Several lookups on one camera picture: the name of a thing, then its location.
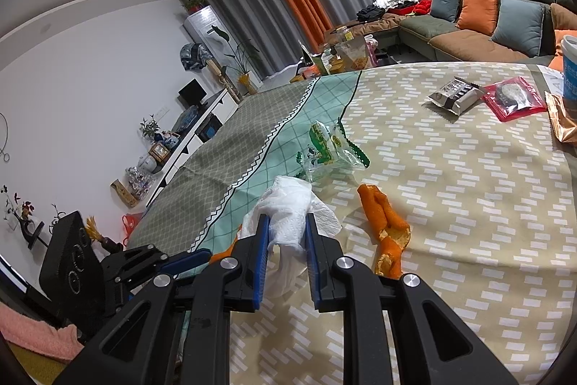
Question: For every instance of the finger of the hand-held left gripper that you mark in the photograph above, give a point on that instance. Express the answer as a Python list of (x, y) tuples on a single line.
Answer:
[(185, 261)]

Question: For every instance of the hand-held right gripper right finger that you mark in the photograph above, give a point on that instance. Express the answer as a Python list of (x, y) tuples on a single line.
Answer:
[(313, 263)]

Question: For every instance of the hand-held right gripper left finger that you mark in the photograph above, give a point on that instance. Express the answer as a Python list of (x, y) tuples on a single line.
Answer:
[(261, 263)]

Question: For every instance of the white tissue paper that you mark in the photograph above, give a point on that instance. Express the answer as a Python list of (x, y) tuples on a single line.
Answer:
[(288, 204)]

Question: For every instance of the orange peel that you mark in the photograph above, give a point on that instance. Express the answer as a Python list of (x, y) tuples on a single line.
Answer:
[(383, 213), (221, 255)]

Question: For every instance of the dried yellow flowers vase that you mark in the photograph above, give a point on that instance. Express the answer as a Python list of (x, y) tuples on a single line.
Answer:
[(92, 227)]

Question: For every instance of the orange plastic bag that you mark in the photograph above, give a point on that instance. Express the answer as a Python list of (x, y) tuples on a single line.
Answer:
[(130, 227)]

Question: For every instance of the pink towel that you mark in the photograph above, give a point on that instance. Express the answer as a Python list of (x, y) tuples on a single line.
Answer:
[(36, 331)]

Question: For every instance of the wooden box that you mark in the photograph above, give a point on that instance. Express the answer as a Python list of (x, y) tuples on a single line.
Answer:
[(124, 193)]

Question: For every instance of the silver wrapped gift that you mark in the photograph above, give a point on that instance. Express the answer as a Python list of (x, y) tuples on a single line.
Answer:
[(137, 181)]

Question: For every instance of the white teapot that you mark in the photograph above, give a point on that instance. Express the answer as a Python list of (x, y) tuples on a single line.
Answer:
[(146, 164)]

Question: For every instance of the clear green snack wrapper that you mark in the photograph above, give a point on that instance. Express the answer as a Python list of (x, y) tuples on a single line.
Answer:
[(324, 150)]

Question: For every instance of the white tv cabinet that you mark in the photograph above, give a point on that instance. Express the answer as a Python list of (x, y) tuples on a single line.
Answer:
[(189, 146)]

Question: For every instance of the blue white porcelain vase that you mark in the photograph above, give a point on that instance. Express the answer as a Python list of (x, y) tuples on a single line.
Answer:
[(171, 139)]

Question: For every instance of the small potted plant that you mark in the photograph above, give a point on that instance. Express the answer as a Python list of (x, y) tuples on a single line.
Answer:
[(151, 128)]

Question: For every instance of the blue plastic bag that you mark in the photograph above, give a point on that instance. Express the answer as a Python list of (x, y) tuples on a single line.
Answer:
[(187, 119)]

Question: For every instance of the patterned tablecloth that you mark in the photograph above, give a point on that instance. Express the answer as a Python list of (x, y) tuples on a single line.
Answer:
[(450, 209)]

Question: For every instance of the black monitor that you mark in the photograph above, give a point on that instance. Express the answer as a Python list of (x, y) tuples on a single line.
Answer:
[(191, 92)]

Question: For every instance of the cluttered coffee table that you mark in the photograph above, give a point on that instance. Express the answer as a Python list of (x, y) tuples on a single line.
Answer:
[(311, 71)]

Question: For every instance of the tall green potted plant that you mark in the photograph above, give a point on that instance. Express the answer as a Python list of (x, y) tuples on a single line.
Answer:
[(241, 60)]

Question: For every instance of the blue patterned bag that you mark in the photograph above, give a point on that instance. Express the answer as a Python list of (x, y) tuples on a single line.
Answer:
[(194, 56)]

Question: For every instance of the clear plastic snack bag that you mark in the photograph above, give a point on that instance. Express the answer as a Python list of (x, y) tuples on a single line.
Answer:
[(351, 55)]

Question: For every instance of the silver black snack wrapper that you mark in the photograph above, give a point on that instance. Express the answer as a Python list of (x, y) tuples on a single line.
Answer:
[(455, 96)]

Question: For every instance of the black coffee table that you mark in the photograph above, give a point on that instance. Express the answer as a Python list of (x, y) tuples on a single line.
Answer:
[(384, 52)]

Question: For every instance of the white standing air conditioner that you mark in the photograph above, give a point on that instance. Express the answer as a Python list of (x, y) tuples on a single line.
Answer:
[(203, 24)]

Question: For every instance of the black garment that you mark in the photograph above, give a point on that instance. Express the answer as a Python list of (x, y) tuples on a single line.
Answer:
[(369, 13)]

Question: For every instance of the small red green plant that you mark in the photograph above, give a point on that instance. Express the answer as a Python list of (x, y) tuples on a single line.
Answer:
[(193, 4)]

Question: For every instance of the green brown sofa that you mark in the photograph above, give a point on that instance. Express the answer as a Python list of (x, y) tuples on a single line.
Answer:
[(464, 44)]

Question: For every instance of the red packet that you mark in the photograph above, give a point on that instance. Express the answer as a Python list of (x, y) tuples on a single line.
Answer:
[(532, 103)]

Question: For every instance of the red cloth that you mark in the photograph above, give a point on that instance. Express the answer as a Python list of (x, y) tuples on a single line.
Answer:
[(421, 7)]

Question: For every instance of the gold foil packet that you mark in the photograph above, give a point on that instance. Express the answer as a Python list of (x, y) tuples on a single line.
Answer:
[(565, 119)]

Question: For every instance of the orange cushion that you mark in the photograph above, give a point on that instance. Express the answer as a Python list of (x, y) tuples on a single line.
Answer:
[(478, 8), (558, 40)]

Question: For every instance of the large blue cushion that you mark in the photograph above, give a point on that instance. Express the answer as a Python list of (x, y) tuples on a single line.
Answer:
[(518, 24)]

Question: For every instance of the blue paper cup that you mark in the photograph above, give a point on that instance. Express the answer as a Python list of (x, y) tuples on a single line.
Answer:
[(570, 69)]

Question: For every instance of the brown cushion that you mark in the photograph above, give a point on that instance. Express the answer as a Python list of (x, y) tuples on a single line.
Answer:
[(563, 17)]

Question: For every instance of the wall flower decoration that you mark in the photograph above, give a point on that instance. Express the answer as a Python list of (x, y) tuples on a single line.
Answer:
[(27, 227)]

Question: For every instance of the wooden picture frame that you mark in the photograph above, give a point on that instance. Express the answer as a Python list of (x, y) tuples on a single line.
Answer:
[(160, 151)]

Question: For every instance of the wooden post stand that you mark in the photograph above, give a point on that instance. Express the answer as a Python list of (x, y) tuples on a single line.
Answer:
[(221, 76)]

